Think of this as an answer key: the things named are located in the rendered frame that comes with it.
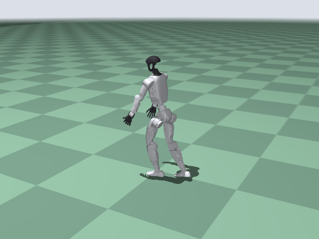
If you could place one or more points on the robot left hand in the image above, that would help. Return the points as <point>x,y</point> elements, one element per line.
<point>128,119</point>

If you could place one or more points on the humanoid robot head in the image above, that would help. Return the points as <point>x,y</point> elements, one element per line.
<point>153,60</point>

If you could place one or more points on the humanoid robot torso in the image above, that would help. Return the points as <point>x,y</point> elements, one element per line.
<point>158,94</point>

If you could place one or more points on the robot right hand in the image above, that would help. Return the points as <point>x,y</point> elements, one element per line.
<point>151,110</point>

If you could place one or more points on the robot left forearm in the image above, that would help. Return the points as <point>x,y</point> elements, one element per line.
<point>135,106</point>

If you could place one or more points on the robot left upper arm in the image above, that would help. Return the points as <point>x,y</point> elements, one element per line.
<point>147,83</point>

